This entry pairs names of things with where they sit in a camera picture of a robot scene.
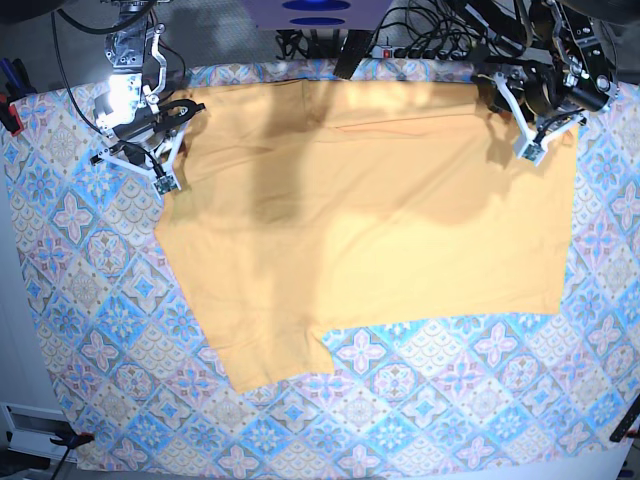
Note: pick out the white rail bottom left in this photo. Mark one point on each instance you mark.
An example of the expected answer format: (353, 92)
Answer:
(29, 430)

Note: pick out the red clamp left edge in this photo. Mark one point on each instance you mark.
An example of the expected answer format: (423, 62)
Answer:
(10, 119)

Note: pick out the white power strip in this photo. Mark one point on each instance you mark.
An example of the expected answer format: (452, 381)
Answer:
(388, 52)

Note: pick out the orange black clamp bottom left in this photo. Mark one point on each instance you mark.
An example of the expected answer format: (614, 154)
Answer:
(70, 441)

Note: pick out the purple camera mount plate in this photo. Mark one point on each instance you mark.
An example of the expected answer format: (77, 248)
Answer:
(316, 14)

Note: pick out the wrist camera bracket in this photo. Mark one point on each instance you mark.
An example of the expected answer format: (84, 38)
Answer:
(533, 143)
(155, 165)

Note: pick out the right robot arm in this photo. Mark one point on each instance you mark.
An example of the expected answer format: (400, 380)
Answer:
(137, 110)

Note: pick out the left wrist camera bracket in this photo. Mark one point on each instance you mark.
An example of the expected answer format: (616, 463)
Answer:
(533, 143)

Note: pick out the black clamp top centre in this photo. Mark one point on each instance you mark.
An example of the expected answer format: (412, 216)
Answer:
(354, 49)

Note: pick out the patterned blue tablecloth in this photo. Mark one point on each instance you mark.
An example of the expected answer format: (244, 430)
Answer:
(129, 362)

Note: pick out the blue handled tools left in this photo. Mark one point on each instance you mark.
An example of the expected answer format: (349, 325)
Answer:
(18, 82)

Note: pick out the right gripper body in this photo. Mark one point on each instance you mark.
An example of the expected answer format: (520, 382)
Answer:
(149, 130)

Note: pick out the black clamp right edge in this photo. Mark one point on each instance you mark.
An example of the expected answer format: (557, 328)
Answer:
(625, 430)

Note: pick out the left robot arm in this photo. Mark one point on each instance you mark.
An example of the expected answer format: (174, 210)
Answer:
(579, 78)

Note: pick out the yellow T-shirt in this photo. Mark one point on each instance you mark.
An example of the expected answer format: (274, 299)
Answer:
(308, 206)

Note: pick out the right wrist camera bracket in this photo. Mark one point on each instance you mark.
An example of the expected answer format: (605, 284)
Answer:
(155, 165)

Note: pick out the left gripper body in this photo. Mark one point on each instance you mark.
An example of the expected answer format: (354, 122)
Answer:
(536, 89)

